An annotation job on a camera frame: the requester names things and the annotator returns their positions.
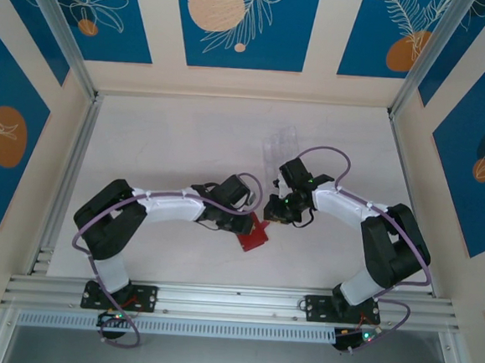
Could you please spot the red leather card holder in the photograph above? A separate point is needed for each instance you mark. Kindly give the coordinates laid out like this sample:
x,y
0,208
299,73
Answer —
x,y
252,241

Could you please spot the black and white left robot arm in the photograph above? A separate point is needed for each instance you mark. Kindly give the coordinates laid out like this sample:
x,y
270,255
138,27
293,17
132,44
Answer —
x,y
109,221

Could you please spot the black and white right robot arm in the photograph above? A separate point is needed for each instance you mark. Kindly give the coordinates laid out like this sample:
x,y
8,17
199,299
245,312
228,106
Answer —
x,y
392,252

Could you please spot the clear plastic card tray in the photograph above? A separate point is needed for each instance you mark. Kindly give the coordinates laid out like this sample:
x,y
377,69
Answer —
x,y
287,145

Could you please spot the grey metal sheet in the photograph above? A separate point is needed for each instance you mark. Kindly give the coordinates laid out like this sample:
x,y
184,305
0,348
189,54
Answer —
x,y
232,361

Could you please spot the black controller board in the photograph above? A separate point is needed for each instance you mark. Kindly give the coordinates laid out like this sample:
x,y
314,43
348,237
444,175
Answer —
x,y
107,320
349,339

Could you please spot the aluminium front rail frame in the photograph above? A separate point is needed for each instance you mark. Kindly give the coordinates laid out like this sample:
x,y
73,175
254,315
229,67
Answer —
x,y
233,302

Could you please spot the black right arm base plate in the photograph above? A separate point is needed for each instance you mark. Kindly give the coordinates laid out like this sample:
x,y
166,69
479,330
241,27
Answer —
x,y
314,308

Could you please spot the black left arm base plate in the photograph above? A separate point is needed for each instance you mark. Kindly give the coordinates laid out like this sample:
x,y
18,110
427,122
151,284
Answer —
x,y
147,298

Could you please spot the aluminium side rail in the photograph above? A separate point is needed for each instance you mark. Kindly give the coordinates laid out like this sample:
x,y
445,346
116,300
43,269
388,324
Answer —
x,y
401,152
81,143

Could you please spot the aluminium corner post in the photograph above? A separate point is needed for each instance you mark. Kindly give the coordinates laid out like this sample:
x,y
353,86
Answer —
x,y
59,28
433,51

